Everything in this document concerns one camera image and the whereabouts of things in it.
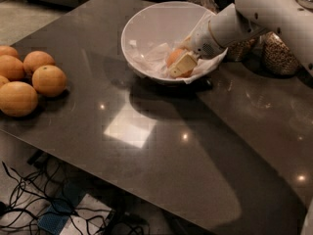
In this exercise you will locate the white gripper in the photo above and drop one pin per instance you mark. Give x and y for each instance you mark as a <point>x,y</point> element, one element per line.
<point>202,40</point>

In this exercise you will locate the white bowl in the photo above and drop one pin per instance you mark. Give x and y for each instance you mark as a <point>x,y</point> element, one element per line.
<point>153,26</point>

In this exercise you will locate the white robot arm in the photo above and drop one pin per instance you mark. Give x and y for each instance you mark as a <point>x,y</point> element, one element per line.
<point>291,20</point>

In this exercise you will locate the white paper towel in bowl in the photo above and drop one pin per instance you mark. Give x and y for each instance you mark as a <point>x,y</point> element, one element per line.
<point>150,61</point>

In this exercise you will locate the glass jar with nuts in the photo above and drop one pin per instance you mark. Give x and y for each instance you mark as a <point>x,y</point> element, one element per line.
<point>238,51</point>

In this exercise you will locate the glass jar with cereal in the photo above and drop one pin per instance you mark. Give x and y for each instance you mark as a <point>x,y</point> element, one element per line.
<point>276,55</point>

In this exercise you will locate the orange back middle of pile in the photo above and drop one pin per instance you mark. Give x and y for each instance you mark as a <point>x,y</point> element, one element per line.
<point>35,60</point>

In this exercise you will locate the orange front left large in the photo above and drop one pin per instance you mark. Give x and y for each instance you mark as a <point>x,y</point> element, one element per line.
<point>18,99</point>

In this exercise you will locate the orange back left of pile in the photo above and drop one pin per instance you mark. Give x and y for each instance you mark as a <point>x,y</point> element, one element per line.
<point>8,50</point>

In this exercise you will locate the small orange at left edge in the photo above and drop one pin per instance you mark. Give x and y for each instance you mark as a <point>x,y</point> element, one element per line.
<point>3,80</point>

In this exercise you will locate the blue box on floor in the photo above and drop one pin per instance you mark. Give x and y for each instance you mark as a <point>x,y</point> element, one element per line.
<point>54,219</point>

